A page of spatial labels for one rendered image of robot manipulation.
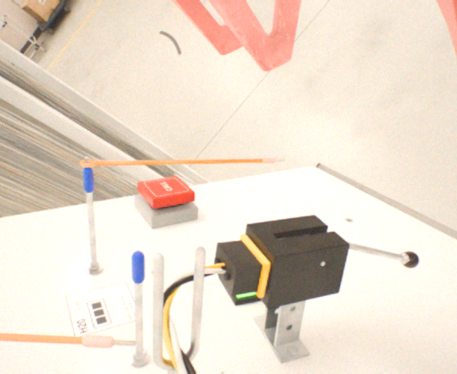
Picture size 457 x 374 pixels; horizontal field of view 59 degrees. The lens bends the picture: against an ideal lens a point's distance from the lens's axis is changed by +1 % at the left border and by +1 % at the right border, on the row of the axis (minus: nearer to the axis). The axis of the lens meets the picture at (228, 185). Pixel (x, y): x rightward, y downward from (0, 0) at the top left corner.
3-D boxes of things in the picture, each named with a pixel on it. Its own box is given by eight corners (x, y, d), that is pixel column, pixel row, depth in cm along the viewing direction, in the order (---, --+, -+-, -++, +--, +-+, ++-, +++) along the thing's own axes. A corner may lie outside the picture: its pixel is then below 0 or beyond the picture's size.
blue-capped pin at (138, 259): (152, 364, 27) (153, 256, 24) (129, 370, 27) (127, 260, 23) (148, 347, 29) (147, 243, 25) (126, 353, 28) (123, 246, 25)
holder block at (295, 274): (339, 293, 28) (351, 244, 26) (267, 309, 26) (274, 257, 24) (306, 259, 31) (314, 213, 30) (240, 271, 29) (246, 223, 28)
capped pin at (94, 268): (106, 270, 36) (100, 157, 32) (90, 276, 35) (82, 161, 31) (97, 262, 37) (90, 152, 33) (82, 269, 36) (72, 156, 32)
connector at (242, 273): (294, 285, 27) (300, 259, 26) (228, 297, 25) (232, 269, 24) (271, 260, 29) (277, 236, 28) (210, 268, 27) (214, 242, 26)
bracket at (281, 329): (309, 355, 29) (321, 299, 27) (281, 364, 28) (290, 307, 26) (279, 312, 33) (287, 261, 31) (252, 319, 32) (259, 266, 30)
